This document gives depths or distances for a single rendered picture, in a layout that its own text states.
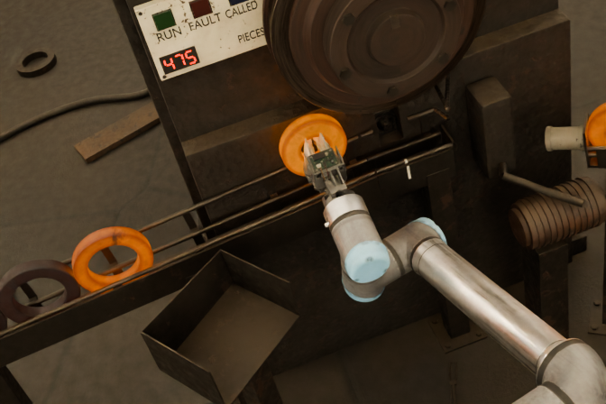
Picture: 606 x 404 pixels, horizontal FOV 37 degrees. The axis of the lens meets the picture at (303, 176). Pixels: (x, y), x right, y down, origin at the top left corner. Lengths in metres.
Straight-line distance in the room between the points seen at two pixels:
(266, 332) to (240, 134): 0.45
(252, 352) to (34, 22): 3.00
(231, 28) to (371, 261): 0.58
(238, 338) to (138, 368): 0.88
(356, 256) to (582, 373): 0.50
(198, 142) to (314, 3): 0.49
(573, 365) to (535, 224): 0.70
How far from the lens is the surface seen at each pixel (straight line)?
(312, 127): 2.03
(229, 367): 2.01
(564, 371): 1.62
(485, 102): 2.16
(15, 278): 2.15
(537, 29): 2.25
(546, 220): 2.27
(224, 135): 2.11
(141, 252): 2.15
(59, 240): 3.39
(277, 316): 2.05
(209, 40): 1.98
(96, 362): 2.95
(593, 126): 2.19
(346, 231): 1.87
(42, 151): 3.83
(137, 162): 3.56
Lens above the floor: 2.16
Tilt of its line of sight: 42 degrees down
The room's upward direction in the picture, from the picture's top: 16 degrees counter-clockwise
